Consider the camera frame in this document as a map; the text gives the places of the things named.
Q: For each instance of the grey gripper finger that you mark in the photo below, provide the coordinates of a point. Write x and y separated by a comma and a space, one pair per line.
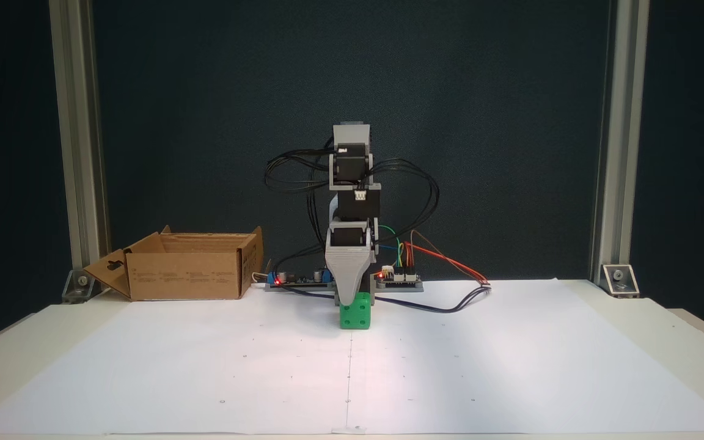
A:
350, 269

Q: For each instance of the green dice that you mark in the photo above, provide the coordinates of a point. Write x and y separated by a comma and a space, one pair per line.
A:
357, 315

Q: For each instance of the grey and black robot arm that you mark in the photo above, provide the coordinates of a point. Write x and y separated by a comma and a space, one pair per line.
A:
352, 165

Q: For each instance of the blue circuit board, red LED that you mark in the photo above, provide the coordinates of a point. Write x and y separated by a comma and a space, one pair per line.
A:
303, 280

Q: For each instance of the brown cardboard box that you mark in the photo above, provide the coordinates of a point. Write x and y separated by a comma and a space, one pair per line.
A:
187, 275

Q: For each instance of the large white paper sheet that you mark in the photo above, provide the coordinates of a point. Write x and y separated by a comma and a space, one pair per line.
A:
205, 366

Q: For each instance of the metal corner bracket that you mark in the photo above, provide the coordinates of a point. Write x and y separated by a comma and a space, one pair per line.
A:
619, 281
83, 284

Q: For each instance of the aluminium frame post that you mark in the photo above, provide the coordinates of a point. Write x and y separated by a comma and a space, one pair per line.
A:
624, 122
77, 122

